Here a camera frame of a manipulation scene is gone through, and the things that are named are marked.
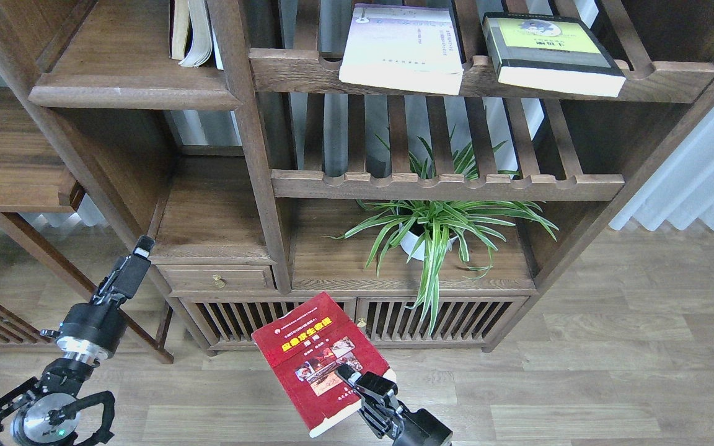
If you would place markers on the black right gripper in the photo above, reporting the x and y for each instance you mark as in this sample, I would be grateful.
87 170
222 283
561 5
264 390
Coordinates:
404 427

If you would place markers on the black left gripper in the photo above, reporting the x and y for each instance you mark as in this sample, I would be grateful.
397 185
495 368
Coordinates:
91 332

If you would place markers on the red paperback book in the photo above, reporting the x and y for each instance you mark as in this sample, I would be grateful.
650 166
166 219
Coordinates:
305 347

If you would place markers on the yellow-green black book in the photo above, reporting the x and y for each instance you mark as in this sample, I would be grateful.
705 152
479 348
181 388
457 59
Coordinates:
550 53

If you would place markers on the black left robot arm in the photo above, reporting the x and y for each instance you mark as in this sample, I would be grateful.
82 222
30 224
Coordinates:
47 410

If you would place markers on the beige upright books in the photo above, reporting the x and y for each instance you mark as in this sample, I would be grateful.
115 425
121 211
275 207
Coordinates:
191 37

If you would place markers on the brass drawer knob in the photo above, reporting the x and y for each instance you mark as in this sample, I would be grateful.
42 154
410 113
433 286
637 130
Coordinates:
218 281

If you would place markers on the white plant pot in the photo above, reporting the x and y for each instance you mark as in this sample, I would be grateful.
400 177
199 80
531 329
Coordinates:
411 244

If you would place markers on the green spider plant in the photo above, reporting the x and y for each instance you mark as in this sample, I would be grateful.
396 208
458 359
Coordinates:
437 224

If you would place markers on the wooden side table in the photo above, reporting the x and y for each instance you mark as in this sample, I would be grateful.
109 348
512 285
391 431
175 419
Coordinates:
33 178

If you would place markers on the dark wooden bookshelf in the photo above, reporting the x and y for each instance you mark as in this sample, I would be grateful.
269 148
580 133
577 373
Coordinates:
245 172

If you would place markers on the white lavender book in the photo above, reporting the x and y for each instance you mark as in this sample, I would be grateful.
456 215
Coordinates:
402 48

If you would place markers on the white curtain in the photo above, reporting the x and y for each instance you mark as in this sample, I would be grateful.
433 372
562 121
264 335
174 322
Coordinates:
681 191

